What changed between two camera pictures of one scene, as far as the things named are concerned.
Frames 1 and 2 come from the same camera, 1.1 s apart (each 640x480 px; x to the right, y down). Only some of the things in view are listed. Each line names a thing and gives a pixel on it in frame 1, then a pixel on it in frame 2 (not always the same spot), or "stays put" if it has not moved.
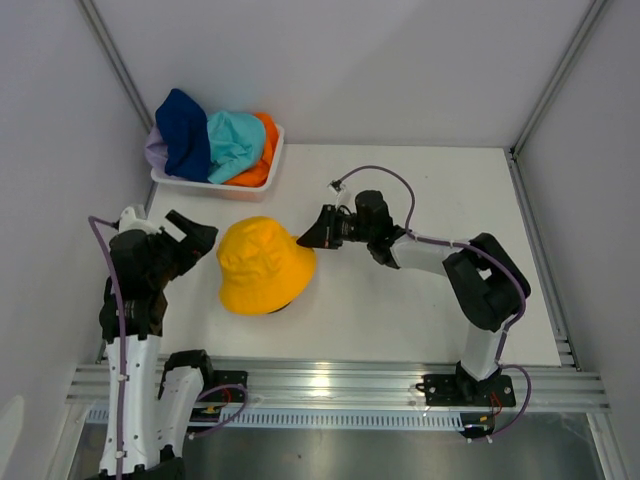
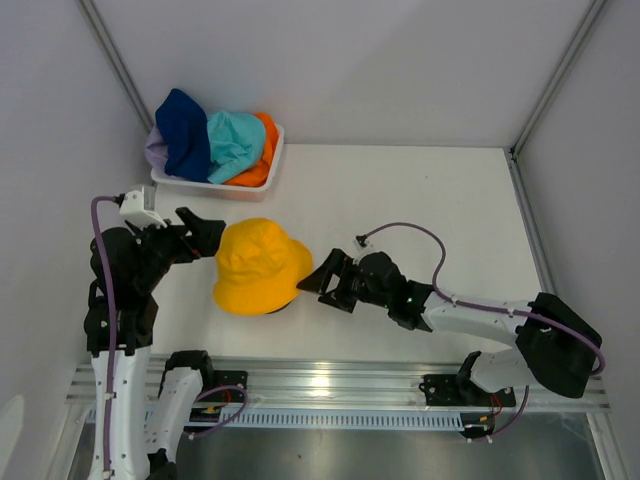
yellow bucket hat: [262, 267] stays put
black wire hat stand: [279, 309] stays put
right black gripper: [322, 233] -> [319, 280]
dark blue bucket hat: [183, 124] stays put
